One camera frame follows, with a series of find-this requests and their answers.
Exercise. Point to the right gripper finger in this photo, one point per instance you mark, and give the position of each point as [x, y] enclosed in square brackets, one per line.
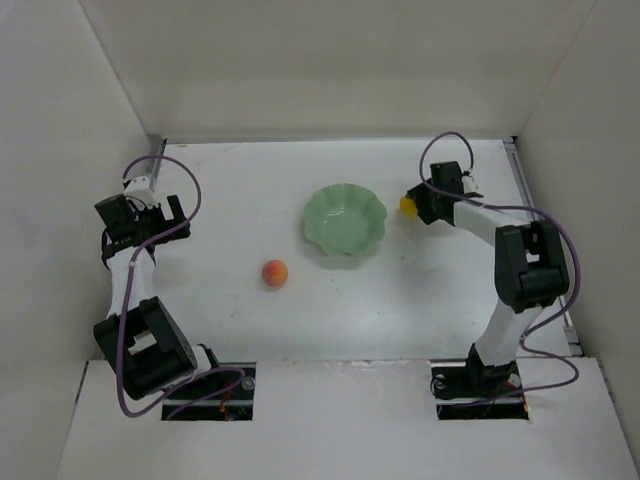
[418, 194]
[425, 212]

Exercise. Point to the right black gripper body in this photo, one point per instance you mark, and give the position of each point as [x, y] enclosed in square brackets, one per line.
[426, 203]

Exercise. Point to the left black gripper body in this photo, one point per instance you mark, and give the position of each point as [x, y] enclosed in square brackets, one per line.
[163, 223]

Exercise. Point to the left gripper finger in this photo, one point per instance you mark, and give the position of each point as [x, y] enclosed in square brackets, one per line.
[169, 231]
[175, 207]

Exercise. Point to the yellow fake pear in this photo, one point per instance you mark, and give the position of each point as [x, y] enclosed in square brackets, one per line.
[408, 207]

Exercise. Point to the red orange fake peach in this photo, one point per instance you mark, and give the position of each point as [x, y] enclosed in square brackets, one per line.
[274, 273]

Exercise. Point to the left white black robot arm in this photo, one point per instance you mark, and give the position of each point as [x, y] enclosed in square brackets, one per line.
[156, 352]

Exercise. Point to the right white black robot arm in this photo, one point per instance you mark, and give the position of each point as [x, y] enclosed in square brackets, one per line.
[530, 273]

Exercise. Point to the green scalloped fruit bowl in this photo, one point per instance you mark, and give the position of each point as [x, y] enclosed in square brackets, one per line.
[344, 219]

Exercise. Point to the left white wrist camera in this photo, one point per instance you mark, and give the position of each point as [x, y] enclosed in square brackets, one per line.
[141, 190]

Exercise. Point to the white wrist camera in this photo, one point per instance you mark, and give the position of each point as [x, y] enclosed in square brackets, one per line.
[470, 187]
[141, 190]

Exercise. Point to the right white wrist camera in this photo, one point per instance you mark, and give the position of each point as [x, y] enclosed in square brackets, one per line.
[470, 187]

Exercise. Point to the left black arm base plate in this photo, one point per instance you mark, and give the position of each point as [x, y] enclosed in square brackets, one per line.
[219, 398]

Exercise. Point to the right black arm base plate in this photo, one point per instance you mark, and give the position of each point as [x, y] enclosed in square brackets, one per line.
[457, 398]

